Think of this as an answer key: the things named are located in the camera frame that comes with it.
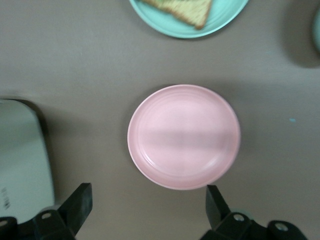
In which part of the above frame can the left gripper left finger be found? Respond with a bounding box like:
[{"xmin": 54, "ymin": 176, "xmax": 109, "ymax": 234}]
[{"xmin": 0, "ymin": 182, "xmax": 94, "ymax": 240}]

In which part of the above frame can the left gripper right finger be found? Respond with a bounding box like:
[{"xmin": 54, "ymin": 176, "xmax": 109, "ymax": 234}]
[{"xmin": 199, "ymin": 184, "xmax": 309, "ymax": 240}]

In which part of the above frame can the pink plate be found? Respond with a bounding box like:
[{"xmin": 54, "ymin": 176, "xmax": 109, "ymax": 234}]
[{"xmin": 127, "ymin": 84, "xmax": 242, "ymax": 191}]

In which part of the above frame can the beige metal toaster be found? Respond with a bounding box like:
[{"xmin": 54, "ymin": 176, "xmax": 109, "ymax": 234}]
[{"xmin": 0, "ymin": 99, "xmax": 56, "ymax": 223}]

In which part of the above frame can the green plate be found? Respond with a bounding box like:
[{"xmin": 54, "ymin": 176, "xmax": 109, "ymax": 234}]
[{"xmin": 128, "ymin": 0, "xmax": 251, "ymax": 40}]

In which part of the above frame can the green bowl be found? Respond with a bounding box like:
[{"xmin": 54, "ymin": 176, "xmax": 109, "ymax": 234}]
[{"xmin": 311, "ymin": 9, "xmax": 320, "ymax": 57}]

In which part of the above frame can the toast slice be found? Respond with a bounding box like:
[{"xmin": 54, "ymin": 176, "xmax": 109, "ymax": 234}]
[{"xmin": 139, "ymin": 0, "xmax": 213, "ymax": 31}]

